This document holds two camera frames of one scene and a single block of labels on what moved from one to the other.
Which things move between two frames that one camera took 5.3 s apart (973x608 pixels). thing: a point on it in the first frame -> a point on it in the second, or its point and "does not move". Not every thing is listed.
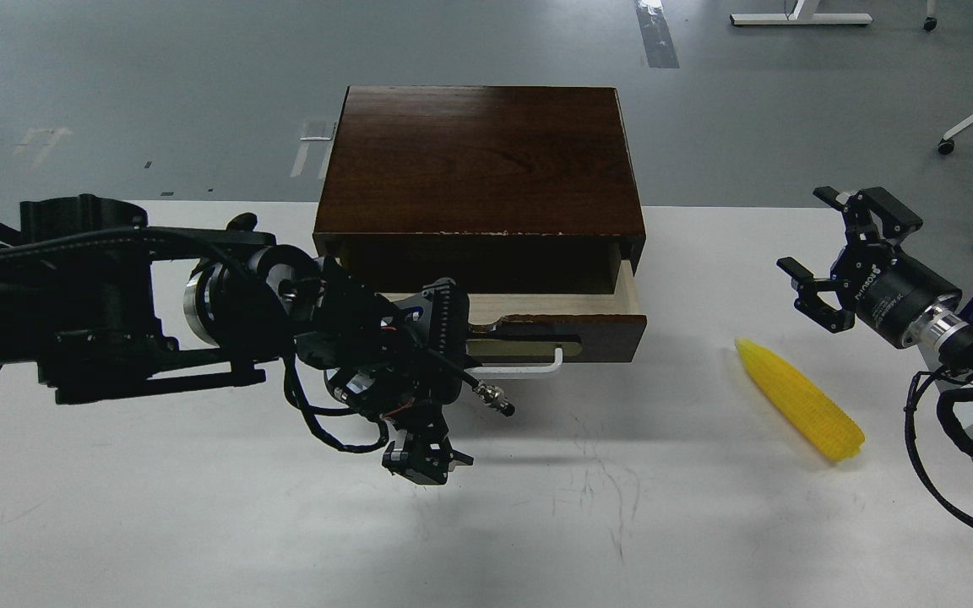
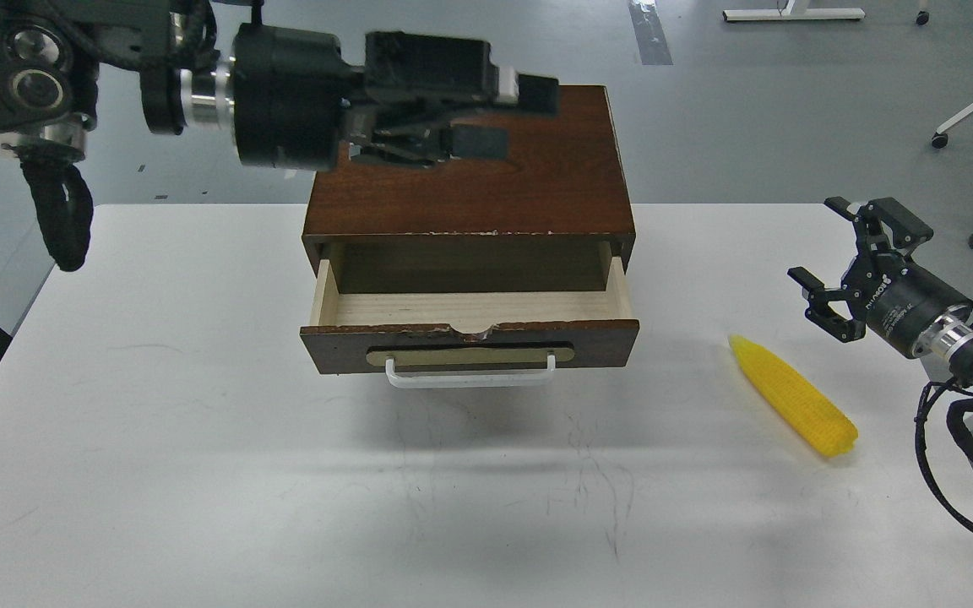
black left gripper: x=410 y=394 -> x=289 y=89
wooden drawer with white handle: x=534 y=334 does not move
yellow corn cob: x=824 y=423 does not move
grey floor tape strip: x=656 y=35 does not move
